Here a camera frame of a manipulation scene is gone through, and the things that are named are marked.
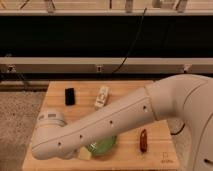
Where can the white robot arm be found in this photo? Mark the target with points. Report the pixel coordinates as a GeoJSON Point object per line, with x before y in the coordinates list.
{"type": "Point", "coordinates": [186, 96]}

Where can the black rectangular block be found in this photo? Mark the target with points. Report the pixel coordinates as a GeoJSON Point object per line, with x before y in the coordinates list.
{"type": "Point", "coordinates": [69, 96]}

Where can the green bowl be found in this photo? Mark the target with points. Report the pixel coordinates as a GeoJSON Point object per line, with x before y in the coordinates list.
{"type": "Point", "coordinates": [101, 147]}

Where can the wooden table board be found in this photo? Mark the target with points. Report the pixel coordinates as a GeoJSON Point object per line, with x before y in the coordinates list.
{"type": "Point", "coordinates": [126, 154]}

